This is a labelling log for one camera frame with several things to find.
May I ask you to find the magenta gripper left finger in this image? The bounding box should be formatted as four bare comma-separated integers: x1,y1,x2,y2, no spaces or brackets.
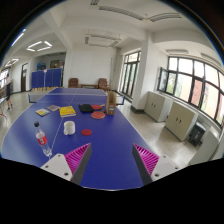
42,143,92,185

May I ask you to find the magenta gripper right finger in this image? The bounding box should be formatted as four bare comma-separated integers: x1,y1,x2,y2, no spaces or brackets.
132,144,179,185

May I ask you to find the clear plastic water bottle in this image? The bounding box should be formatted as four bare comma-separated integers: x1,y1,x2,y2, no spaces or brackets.
34,121,52,158

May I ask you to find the small red round coaster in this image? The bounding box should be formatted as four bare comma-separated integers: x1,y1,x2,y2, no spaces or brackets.
81,129,92,136

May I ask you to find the white mug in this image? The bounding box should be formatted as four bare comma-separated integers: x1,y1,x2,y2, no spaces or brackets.
64,121,76,135

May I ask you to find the black bin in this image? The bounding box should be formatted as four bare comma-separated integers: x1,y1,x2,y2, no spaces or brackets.
189,122,206,146

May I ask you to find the yellow book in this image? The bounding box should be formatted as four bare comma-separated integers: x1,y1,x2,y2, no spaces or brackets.
59,106,76,117

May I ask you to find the red table tennis paddle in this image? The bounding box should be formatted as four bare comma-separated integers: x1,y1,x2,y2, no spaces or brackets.
91,111,105,119

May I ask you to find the near beige cabinet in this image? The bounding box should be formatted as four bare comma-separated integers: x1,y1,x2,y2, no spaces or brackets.
165,102,198,141

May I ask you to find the beige cabinet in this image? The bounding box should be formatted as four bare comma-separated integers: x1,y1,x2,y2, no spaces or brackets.
144,92,173,122
165,102,198,141

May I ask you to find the black paddle case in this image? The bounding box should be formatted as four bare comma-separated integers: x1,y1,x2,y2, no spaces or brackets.
79,104,93,112

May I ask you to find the far beige cabinet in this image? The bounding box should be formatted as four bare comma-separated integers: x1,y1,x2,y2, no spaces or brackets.
144,92,173,122

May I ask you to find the pink grey booklet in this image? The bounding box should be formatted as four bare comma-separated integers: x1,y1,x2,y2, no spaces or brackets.
46,105,60,111

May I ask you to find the left brown armchair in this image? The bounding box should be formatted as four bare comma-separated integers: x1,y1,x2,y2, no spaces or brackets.
68,78,78,88

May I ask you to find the brown armchair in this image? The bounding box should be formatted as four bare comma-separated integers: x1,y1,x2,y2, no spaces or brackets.
98,78,110,92
68,78,78,88

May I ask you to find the right brown armchair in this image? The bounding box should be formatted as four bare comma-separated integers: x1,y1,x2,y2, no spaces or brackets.
98,78,110,92

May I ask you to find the folded blue table tennis table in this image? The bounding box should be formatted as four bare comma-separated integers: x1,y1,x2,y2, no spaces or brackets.
31,68,62,88

